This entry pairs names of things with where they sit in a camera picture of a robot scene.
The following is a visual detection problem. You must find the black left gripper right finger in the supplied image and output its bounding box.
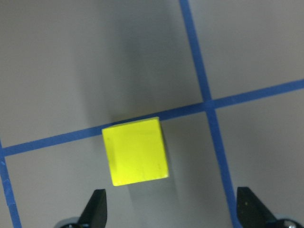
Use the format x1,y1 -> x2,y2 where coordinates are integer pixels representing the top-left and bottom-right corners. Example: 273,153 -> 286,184
237,187 -> 277,228

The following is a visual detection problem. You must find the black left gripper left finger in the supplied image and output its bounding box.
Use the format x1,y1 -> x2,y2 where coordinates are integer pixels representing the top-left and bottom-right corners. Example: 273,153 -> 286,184
78,189 -> 107,228

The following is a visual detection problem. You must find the yellow block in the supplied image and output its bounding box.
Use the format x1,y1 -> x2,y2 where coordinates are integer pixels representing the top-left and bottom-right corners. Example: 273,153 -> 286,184
102,117 -> 169,186

